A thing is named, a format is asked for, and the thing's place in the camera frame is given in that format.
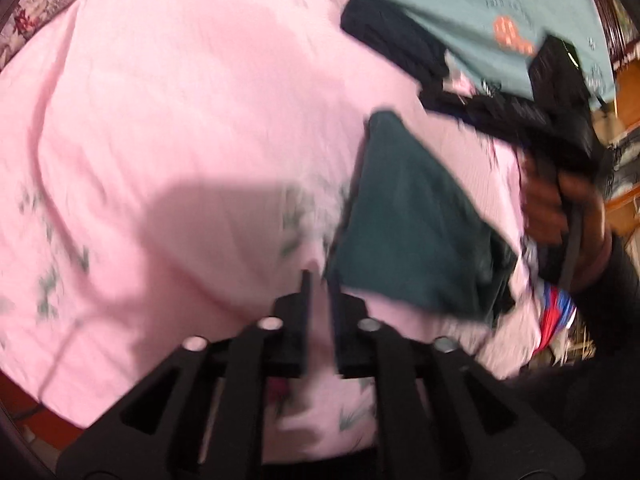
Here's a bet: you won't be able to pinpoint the dark green pants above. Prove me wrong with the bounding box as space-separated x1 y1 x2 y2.
322 110 521 326

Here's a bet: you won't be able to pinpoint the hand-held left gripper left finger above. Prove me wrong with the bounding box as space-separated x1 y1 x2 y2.
56 270 313 480

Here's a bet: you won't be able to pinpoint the dark navy folded garment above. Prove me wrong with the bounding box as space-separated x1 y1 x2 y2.
340 0 451 92

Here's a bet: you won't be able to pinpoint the teal printed blanket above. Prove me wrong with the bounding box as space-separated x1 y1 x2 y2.
327 0 617 111

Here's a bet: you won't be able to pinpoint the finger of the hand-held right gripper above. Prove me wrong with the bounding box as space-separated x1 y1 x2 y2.
419 87 551 147

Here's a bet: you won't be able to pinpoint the person's right forearm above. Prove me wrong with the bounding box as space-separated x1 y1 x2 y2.
570 232 640 361

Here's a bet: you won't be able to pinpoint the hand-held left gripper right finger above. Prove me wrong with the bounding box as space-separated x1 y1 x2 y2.
327 280 585 480

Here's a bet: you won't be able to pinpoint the person's right hand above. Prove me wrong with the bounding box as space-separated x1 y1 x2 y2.
519 150 615 293

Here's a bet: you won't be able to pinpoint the pink floral bedsheet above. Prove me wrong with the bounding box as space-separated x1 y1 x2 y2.
0 0 546 466

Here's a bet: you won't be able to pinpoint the wooden furniture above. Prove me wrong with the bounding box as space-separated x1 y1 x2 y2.
592 57 640 241

